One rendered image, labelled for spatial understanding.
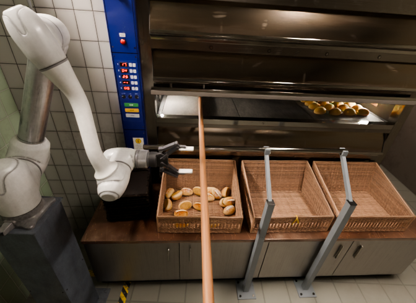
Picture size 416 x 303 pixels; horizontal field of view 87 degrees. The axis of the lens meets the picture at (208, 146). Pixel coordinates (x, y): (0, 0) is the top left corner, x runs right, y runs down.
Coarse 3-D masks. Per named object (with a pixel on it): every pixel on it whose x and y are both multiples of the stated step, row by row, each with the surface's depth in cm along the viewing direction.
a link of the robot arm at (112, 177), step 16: (64, 64) 78; (64, 80) 79; (80, 96) 84; (80, 112) 84; (80, 128) 85; (96, 144) 86; (96, 160) 86; (96, 176) 89; (112, 176) 88; (128, 176) 96; (112, 192) 87
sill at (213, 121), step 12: (156, 120) 157; (168, 120) 157; (180, 120) 158; (192, 120) 158; (204, 120) 159; (216, 120) 159; (228, 120) 160; (240, 120) 160; (252, 120) 161; (264, 120) 162; (276, 120) 164; (288, 120) 165; (300, 120) 166; (312, 120) 168; (324, 120) 169; (336, 120) 170
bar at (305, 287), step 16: (144, 144) 125; (160, 144) 126; (272, 208) 123; (352, 208) 127; (336, 224) 137; (256, 240) 141; (256, 256) 147; (320, 256) 153; (240, 288) 173; (304, 288) 173
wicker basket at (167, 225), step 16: (176, 160) 171; (192, 160) 172; (208, 160) 173; (224, 160) 173; (192, 176) 176; (208, 176) 176; (160, 192) 149; (160, 208) 150; (176, 208) 162; (192, 208) 163; (224, 208) 165; (240, 208) 145; (160, 224) 141; (192, 224) 143; (224, 224) 144; (240, 224) 144
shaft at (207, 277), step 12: (204, 144) 125; (204, 156) 114; (204, 168) 105; (204, 180) 97; (204, 192) 91; (204, 204) 85; (204, 216) 80; (204, 228) 76; (204, 240) 72; (204, 252) 69; (204, 264) 65; (204, 276) 62; (204, 288) 60; (204, 300) 58
